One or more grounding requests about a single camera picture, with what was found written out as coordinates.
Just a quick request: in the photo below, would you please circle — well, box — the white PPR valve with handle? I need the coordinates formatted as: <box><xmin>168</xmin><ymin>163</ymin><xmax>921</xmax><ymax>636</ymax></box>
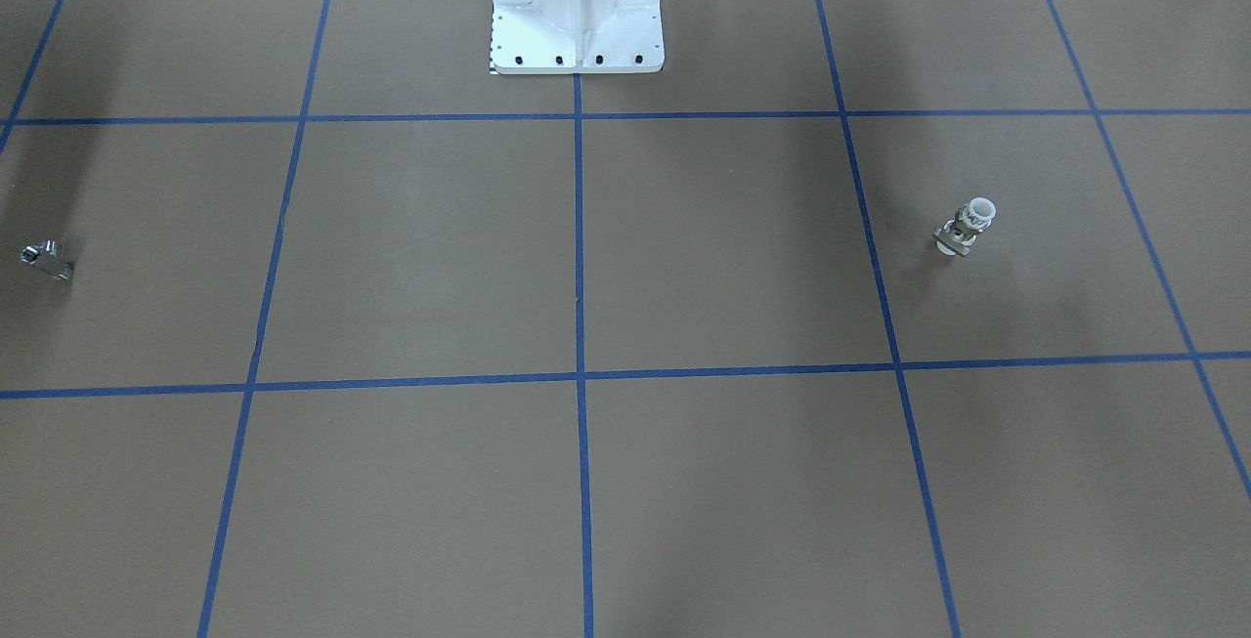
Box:
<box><xmin>932</xmin><ymin>196</ymin><xmax>997</xmax><ymax>258</ymax></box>

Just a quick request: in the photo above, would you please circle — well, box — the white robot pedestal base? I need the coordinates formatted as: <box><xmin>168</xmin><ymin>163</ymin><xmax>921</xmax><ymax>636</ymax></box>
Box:
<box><xmin>489</xmin><ymin>0</ymin><xmax>666</xmax><ymax>74</ymax></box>

